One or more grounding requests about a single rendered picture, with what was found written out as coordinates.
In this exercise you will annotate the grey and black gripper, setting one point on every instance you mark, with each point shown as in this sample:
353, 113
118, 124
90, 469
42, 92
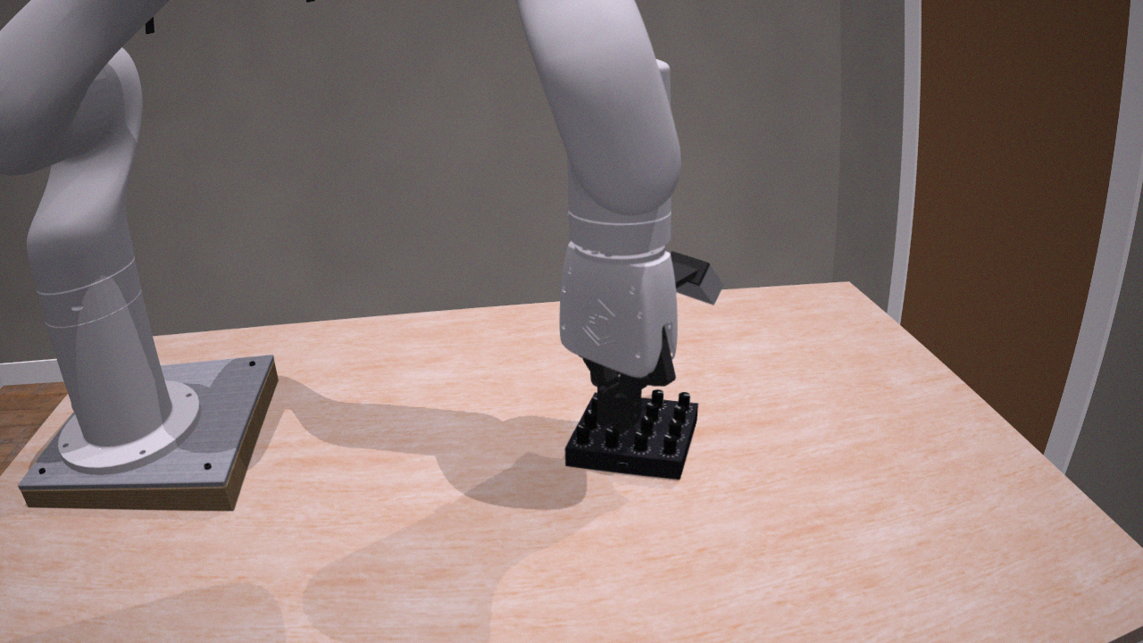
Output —
617, 312

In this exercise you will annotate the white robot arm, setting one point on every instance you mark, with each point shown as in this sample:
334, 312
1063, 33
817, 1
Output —
595, 62

